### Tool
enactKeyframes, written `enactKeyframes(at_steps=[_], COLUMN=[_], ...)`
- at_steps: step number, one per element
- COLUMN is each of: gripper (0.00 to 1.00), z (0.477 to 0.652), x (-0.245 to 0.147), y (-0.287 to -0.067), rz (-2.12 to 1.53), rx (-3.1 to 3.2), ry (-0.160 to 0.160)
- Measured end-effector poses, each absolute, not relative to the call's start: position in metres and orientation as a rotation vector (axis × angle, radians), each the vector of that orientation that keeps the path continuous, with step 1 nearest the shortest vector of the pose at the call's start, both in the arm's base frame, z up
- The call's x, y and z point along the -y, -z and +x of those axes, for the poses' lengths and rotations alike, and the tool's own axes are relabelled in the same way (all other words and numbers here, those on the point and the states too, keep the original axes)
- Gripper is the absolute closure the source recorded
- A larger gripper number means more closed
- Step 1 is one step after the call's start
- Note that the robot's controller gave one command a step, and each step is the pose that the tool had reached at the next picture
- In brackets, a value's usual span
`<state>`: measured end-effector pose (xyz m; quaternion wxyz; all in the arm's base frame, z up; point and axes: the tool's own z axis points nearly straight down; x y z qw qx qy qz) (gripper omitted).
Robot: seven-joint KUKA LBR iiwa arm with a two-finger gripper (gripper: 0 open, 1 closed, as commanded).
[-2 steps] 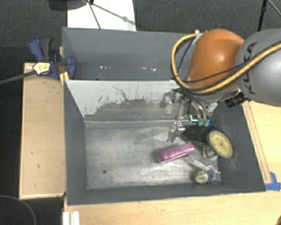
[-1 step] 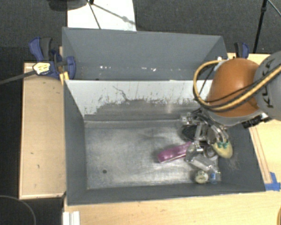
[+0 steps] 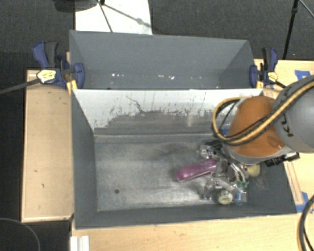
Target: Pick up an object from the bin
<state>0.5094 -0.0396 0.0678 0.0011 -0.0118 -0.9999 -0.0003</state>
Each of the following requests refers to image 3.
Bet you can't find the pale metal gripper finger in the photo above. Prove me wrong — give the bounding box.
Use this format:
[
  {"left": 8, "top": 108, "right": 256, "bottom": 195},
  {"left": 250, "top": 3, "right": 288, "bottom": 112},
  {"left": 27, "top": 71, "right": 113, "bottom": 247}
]
[
  {"left": 198, "top": 144, "right": 213, "bottom": 160},
  {"left": 204, "top": 178, "right": 223, "bottom": 200}
]

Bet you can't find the white round object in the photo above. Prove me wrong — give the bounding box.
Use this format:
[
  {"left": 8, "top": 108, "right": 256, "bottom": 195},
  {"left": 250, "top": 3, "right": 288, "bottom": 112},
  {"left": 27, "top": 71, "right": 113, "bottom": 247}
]
[{"left": 215, "top": 189, "right": 234, "bottom": 206}]

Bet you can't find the purple oblong object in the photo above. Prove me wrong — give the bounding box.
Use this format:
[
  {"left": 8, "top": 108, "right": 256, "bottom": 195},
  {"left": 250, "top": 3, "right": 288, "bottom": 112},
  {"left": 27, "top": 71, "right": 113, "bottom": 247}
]
[{"left": 175, "top": 158, "right": 217, "bottom": 183}]

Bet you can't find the pale yellow ball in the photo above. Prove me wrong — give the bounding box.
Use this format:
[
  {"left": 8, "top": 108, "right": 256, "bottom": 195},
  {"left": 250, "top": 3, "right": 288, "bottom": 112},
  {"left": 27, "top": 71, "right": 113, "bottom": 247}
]
[{"left": 247, "top": 164, "right": 261, "bottom": 178}]

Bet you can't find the grey metal bin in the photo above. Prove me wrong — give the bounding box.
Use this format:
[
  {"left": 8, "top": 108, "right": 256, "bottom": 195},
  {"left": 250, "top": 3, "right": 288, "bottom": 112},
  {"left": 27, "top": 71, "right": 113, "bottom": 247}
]
[{"left": 68, "top": 29, "right": 298, "bottom": 230}]

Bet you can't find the pale wood flat board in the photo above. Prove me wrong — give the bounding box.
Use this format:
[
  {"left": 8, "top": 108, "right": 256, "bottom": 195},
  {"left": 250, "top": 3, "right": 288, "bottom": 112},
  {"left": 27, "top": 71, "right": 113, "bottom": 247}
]
[{"left": 20, "top": 69, "right": 75, "bottom": 223}]

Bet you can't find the black cylinder on white bracket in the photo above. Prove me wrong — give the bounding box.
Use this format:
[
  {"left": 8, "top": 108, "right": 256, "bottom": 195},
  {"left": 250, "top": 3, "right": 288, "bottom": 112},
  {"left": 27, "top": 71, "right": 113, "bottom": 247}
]
[{"left": 264, "top": 152, "right": 300, "bottom": 167}]

